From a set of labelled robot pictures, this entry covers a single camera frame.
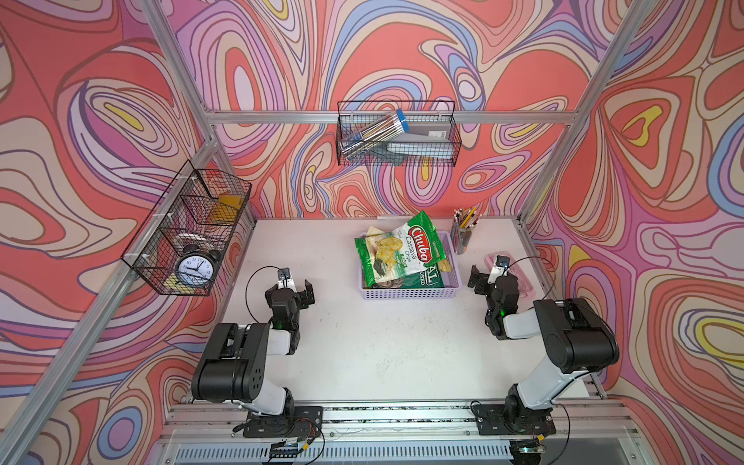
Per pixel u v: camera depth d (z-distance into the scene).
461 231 1.02
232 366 0.44
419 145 0.88
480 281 0.86
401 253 0.93
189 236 0.70
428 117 0.88
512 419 0.67
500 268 0.82
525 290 0.99
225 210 0.78
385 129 0.78
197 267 0.68
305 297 0.86
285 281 0.78
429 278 0.91
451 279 1.00
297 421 0.72
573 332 0.49
